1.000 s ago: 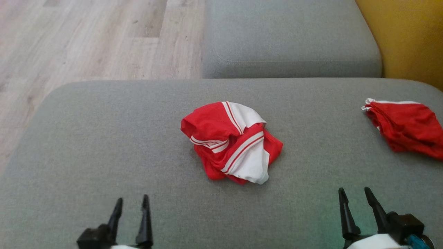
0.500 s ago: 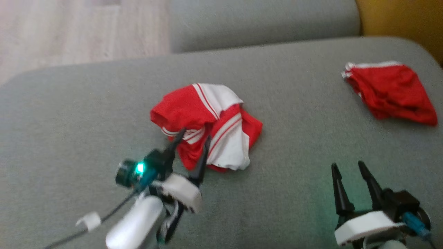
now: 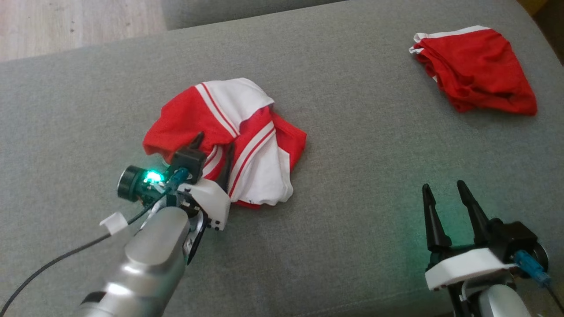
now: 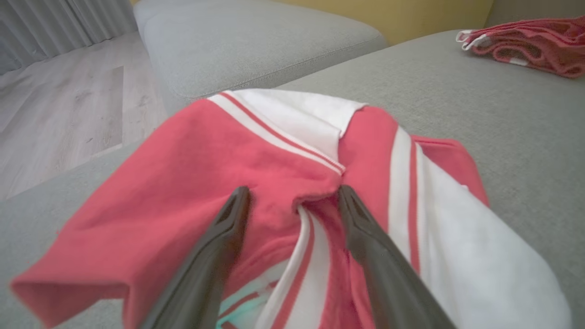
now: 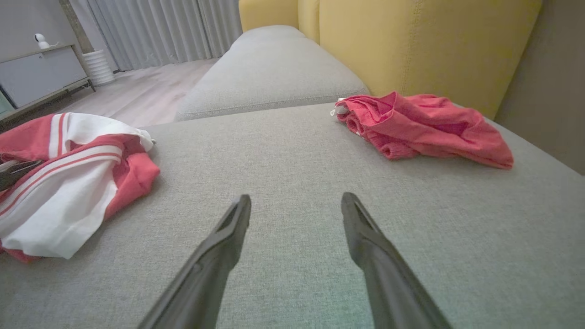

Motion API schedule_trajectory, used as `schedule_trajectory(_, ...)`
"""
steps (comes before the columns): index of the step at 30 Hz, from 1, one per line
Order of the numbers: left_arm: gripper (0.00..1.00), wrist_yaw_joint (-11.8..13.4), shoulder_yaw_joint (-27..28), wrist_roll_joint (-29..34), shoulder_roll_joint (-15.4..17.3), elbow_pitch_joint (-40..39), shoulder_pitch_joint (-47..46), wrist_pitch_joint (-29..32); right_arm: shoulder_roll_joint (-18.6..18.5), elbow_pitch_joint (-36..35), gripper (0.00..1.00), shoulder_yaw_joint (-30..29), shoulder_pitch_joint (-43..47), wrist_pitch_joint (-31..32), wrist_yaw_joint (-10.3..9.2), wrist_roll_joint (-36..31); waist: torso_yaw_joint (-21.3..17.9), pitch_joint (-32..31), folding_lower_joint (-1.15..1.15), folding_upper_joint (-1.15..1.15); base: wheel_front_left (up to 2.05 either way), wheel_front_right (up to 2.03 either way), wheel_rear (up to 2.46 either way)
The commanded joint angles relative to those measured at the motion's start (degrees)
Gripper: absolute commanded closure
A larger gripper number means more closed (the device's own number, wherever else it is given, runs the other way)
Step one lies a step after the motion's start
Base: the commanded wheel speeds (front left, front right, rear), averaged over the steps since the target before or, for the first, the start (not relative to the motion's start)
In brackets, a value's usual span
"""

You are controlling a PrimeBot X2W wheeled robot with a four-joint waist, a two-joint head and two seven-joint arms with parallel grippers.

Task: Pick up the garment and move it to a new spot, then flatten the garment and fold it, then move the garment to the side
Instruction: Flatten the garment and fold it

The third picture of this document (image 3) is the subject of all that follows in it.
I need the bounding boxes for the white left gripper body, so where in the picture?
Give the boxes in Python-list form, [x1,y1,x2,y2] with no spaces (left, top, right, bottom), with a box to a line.
[178,177,232,232]

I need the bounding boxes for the blue cable connector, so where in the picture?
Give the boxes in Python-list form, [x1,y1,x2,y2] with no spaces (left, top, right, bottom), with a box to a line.
[165,167,190,193]
[514,250,553,288]

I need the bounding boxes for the thin black cable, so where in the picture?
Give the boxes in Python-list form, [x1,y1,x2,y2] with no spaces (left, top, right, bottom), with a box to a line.
[545,284,564,311]
[0,188,169,314]

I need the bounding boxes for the white cable clip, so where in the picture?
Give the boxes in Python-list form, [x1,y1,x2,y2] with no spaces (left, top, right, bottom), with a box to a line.
[99,212,129,236]

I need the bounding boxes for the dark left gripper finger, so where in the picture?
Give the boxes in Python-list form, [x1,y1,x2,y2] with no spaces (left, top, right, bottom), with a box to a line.
[218,143,236,193]
[188,131,206,153]

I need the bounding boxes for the large yellow sofa back cushion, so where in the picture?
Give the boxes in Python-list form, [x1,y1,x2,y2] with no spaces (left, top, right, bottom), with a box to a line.
[516,0,550,16]

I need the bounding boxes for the red and white jersey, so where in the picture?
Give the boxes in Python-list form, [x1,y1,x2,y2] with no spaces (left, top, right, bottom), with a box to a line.
[142,77,308,209]

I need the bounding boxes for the large grey sofa ottoman cushion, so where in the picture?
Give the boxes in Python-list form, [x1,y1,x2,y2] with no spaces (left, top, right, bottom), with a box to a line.
[0,0,564,317]

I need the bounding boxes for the red shorts with white trim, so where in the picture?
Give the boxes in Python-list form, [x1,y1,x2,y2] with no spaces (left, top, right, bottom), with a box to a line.
[408,25,538,116]

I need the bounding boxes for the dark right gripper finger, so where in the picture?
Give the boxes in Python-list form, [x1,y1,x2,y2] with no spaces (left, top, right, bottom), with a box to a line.
[456,179,491,246]
[421,183,453,253]

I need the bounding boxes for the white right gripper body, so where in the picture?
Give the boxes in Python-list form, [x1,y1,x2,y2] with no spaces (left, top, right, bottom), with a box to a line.
[424,247,519,292]

